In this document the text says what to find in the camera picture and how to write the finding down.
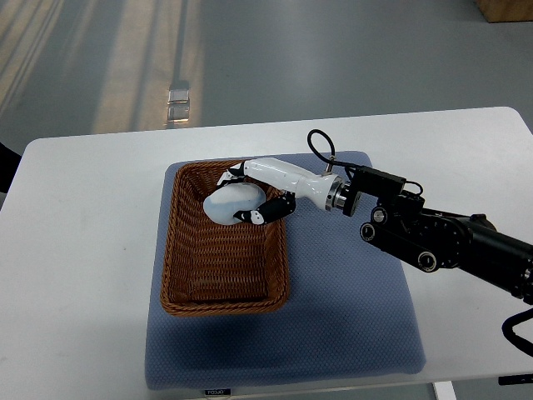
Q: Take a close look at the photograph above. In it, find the metal floor plate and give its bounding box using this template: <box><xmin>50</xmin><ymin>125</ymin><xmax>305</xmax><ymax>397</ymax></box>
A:
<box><xmin>167</xmin><ymin>80</ymin><xmax>191</xmax><ymax>124</ymax></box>

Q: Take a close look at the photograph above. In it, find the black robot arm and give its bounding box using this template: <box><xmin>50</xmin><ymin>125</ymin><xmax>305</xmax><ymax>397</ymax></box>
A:
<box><xmin>318</xmin><ymin>147</ymin><xmax>532</xmax><ymax>304</ymax></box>

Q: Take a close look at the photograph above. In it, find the cardboard box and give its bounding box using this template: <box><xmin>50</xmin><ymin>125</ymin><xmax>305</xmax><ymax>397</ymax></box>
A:
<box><xmin>475</xmin><ymin>0</ymin><xmax>532</xmax><ymax>23</ymax></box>

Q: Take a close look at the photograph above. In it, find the brown wicker basket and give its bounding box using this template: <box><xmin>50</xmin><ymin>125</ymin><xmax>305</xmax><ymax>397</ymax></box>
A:
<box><xmin>159</xmin><ymin>161</ymin><xmax>290</xmax><ymax>317</ymax></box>

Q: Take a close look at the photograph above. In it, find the white table leg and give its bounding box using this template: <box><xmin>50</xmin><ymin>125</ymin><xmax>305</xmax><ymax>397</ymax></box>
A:
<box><xmin>432</xmin><ymin>381</ymin><xmax>457</xmax><ymax>400</ymax></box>

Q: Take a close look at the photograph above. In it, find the blue quilted mat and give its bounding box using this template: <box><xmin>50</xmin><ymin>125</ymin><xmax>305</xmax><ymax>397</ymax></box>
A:
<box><xmin>145</xmin><ymin>164</ymin><xmax>426</xmax><ymax>390</ymax></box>

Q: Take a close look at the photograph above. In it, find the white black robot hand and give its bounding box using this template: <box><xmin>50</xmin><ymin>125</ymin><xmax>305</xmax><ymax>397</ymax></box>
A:
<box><xmin>214</xmin><ymin>157</ymin><xmax>345</xmax><ymax>225</ymax></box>

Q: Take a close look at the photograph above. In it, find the black object at left edge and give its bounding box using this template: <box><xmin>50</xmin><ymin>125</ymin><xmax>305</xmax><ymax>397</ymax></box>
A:
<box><xmin>0</xmin><ymin>143</ymin><xmax>22</xmax><ymax>193</ymax></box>

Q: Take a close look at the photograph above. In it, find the black table foot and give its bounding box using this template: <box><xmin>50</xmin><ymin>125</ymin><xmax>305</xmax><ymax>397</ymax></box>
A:
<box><xmin>498</xmin><ymin>373</ymin><xmax>533</xmax><ymax>386</ymax></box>

